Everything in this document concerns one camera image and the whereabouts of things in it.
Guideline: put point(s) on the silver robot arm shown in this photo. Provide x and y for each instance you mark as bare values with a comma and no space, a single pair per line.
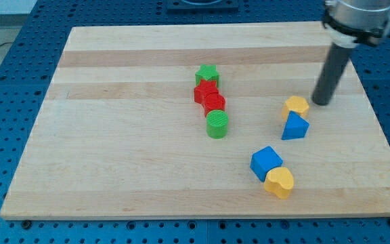
353,22

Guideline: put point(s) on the blue cube block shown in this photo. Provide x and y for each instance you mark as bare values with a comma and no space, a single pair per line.
263,161

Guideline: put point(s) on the blue triangle block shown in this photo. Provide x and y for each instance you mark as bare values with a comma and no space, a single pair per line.
295,127

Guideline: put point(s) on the wooden board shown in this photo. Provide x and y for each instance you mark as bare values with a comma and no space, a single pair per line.
120,137

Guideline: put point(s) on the green cylinder block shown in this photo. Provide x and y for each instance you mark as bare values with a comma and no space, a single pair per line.
217,124

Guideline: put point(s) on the red cylinder block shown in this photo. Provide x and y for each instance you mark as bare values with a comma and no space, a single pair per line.
213,102

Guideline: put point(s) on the red star block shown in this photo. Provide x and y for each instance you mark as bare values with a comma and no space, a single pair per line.
203,89

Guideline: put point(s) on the green star block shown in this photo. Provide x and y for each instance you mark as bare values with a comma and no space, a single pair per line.
208,73

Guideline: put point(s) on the yellow heart block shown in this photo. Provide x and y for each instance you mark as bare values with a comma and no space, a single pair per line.
279,181

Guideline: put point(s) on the yellow hexagon block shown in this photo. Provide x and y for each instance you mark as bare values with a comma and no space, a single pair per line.
296,104

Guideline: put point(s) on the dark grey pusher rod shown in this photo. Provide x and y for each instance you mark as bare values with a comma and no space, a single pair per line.
331,73

